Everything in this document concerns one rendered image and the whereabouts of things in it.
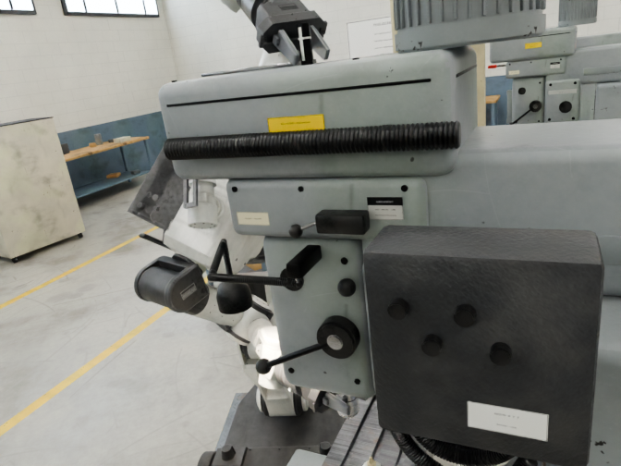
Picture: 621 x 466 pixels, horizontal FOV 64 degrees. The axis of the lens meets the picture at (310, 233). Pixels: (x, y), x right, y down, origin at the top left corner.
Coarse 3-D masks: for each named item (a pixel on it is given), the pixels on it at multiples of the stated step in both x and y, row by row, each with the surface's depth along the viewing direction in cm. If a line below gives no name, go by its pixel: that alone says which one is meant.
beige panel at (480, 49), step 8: (392, 0) 232; (392, 8) 233; (392, 16) 234; (392, 24) 236; (392, 32) 237; (480, 48) 224; (480, 56) 225; (480, 64) 226; (480, 72) 227; (480, 80) 229; (480, 88) 230; (480, 96) 231; (480, 104) 232; (480, 112) 233; (480, 120) 235
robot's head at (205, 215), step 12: (192, 180) 112; (204, 180) 111; (192, 192) 112; (204, 192) 111; (204, 204) 110; (216, 204) 117; (192, 216) 110; (204, 216) 109; (216, 216) 112; (204, 228) 115
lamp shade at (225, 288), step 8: (224, 288) 99; (232, 288) 99; (240, 288) 99; (248, 288) 101; (216, 296) 101; (224, 296) 99; (232, 296) 98; (240, 296) 99; (248, 296) 100; (224, 304) 99; (232, 304) 99; (240, 304) 99; (248, 304) 100; (224, 312) 100; (232, 312) 99; (240, 312) 100
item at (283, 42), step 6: (282, 30) 80; (276, 36) 81; (282, 36) 80; (276, 42) 81; (282, 42) 80; (288, 42) 79; (282, 48) 81; (288, 48) 79; (294, 48) 79; (288, 54) 80; (294, 54) 78; (294, 60) 79
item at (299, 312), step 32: (288, 256) 83; (352, 256) 79; (288, 288) 85; (320, 288) 83; (288, 320) 88; (320, 320) 85; (352, 320) 83; (288, 352) 91; (320, 352) 88; (320, 384) 91; (352, 384) 87
